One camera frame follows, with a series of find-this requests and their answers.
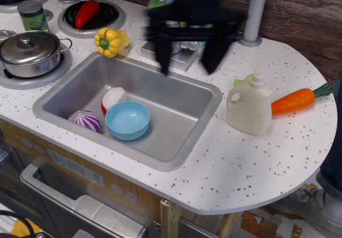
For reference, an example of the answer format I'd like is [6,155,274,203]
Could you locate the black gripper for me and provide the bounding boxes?
[146,4,247,75]

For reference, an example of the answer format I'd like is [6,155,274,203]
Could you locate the cream detergent bottle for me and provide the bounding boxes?
[226,72,273,135]

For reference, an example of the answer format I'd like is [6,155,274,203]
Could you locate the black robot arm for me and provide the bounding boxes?
[146,0,247,74]

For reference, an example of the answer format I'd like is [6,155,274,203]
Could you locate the silver sink basin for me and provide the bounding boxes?
[33,52,222,171]

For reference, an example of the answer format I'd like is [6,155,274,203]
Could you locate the silver toy faucet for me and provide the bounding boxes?
[141,0,205,71]

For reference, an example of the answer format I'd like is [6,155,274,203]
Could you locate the green toy cabbage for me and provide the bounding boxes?
[147,0,165,9]

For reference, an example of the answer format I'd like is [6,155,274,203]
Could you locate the grey support pole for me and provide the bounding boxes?
[238,0,266,47]

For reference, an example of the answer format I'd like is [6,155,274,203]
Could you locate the green toy pear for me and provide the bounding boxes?
[233,74,253,87]

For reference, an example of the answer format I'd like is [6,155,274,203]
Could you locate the yellow toy bell pepper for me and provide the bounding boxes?
[94,27,130,58]

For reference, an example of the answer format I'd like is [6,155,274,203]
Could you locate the red white toy radish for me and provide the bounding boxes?
[101,87,127,115]

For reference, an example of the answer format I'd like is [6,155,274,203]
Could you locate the black stove burner middle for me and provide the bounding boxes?
[58,1,126,39]

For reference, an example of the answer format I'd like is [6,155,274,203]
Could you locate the light blue bowl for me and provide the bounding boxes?
[105,101,150,141]

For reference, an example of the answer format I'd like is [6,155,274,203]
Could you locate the red toy chili pepper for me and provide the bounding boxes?
[75,0,100,29]

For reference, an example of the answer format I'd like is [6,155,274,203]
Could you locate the orange toy carrot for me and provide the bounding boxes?
[271,83,332,116]

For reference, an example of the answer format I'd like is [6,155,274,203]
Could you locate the purple striped toy onion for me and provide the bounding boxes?
[67,110,101,132]

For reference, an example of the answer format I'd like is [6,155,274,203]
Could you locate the steel pot with lid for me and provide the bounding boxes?
[1,30,72,78]

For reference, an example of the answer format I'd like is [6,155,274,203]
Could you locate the green pea can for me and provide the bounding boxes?
[17,1,49,32]

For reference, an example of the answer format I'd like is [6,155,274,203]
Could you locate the silver oven door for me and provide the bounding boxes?
[20,164,161,237]

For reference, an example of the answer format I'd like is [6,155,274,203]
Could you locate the grey sneaker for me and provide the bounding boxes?
[273,188,341,237]

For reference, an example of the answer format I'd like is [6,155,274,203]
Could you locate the yellow object bottom left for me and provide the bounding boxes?
[10,219,41,237]

